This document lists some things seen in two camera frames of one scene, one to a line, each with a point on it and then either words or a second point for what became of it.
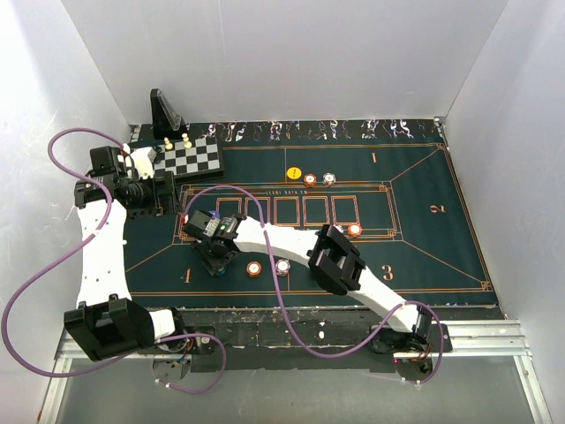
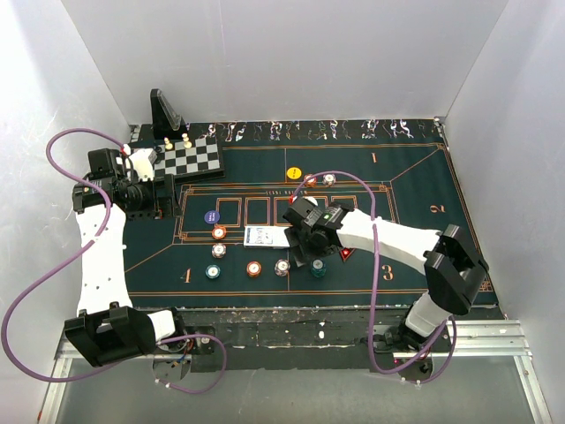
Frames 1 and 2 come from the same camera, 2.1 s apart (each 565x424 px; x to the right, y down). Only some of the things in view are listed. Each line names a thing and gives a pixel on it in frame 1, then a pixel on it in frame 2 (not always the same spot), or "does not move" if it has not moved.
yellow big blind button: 294,172 does not move
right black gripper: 212,265 to 294,240
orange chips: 310,180 does not move
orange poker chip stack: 253,268 does not move
